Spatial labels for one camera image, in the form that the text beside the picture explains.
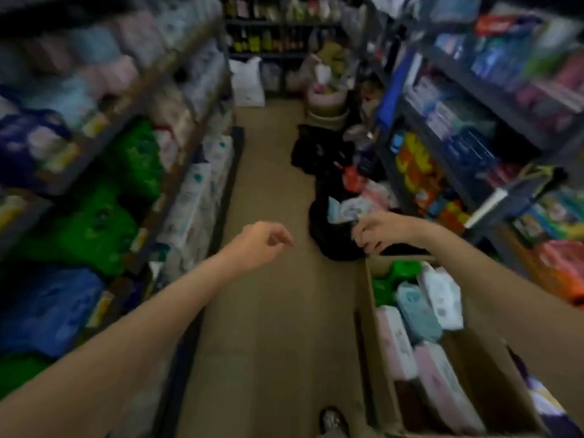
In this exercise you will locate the white teal printed pack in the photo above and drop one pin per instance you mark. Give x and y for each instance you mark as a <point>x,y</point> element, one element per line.
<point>346,210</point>

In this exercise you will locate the person's left forearm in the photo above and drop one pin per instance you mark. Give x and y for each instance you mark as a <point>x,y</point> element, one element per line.
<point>105,360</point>

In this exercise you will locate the row of green yellow packs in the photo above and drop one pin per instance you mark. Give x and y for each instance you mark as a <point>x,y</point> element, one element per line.
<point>552,218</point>

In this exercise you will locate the row of orange yellow packs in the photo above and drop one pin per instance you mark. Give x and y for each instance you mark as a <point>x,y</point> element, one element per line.
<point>419,173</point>

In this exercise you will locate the person's right forearm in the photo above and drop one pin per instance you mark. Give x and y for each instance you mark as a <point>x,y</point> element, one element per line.
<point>515,305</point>

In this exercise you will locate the brown cardboard box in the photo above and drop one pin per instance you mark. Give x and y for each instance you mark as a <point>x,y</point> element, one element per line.
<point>372,342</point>

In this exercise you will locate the pink printed pack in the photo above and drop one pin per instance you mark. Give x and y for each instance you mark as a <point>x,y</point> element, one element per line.
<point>381,193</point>

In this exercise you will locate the white sack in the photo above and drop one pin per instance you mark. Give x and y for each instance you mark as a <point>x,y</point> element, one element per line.
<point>246,84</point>

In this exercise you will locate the cardboard box of wipes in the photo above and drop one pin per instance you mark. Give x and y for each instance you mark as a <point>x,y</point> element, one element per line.
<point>417,314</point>

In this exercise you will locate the stack of white roll packs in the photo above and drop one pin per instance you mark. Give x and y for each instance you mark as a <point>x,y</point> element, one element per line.
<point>196,209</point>

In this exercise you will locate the blue tissue pack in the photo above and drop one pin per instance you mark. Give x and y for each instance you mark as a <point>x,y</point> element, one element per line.
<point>50,310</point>

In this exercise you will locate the small white plastic bag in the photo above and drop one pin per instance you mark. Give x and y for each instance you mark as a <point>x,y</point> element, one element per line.
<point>323,75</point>

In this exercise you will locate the black plastic bag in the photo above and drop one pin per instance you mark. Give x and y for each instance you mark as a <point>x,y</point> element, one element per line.
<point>333,241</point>
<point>319,150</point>

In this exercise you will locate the white rolled tube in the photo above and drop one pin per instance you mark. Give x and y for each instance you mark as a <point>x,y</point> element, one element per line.
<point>486,207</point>

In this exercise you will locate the stack of pink basins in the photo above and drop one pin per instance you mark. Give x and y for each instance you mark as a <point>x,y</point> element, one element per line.
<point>326,109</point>

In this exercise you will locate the red printed pack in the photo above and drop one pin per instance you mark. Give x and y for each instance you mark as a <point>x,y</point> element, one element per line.
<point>352,178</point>

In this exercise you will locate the stack of green tissue packs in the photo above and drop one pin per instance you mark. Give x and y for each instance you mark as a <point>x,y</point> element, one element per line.
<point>100,228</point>

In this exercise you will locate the person's right shoe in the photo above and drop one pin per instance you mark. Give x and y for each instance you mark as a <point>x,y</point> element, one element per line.
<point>334,424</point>

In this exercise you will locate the person's left hand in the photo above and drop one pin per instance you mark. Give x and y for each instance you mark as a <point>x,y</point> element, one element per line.
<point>255,246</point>

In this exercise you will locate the person's right hand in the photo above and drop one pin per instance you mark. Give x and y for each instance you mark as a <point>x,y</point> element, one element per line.
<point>392,230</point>

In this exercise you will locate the dark metal shelf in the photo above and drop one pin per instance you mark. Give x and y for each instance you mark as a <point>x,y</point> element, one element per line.
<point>228,187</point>

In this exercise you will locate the blue hanging bag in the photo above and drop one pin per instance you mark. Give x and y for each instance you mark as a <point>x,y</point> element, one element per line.
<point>394,91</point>

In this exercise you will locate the row of blue purple packs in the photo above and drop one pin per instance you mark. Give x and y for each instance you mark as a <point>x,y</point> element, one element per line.
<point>465,141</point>

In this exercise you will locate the stack of orange red packs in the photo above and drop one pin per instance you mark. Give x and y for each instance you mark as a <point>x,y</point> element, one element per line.
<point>561,269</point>

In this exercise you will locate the row of pale tissue packs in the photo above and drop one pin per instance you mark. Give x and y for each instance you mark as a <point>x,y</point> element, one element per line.
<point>91,63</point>

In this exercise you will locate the purple yellow softener pack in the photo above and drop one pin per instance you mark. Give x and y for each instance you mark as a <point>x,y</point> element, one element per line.
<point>552,410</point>

